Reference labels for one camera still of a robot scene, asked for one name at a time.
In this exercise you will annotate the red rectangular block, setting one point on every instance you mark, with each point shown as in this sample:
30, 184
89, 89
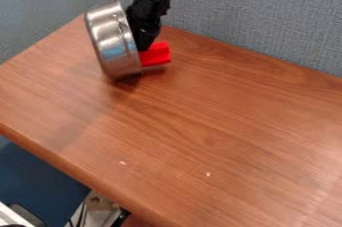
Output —
157, 55

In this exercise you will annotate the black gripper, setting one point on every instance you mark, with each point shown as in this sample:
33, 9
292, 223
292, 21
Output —
144, 15

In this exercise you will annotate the white object bottom left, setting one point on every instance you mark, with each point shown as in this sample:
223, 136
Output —
16, 216

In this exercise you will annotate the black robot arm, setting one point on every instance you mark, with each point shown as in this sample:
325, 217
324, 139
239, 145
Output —
144, 15

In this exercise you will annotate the metal table leg bracket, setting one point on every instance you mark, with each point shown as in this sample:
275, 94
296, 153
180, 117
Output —
97, 212

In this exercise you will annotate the stainless steel pot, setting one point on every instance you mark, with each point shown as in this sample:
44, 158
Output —
112, 41

